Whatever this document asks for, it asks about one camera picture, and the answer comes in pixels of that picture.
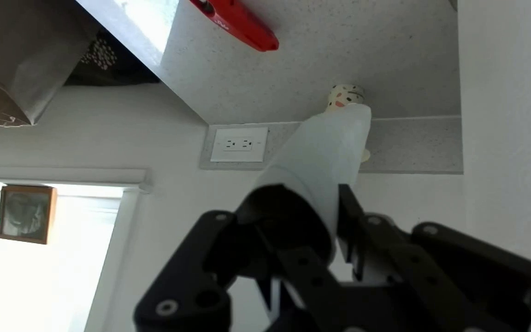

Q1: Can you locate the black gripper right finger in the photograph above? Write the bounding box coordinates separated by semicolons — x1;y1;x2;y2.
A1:
337;182;531;332

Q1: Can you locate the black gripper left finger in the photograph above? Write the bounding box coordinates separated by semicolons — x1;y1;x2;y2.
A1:
133;210;365;332

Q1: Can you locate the white roll of paper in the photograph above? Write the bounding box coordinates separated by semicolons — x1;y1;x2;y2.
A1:
236;99;374;265

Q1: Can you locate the bright window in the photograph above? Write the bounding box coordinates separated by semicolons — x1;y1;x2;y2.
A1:
0;181;127;332

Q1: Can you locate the small white dotted object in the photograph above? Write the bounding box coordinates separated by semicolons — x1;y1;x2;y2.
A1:
328;83;367;114

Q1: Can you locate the brown cardboard box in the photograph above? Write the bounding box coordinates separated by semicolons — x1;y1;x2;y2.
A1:
0;0;96;131

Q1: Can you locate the white wall outlet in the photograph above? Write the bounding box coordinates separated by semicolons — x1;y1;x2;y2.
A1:
208;125;269;166

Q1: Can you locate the wooden picture frame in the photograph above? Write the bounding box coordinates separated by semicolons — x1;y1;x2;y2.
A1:
0;182;57;245

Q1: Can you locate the red handled screwdriver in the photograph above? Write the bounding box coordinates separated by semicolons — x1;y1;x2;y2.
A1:
190;0;280;53

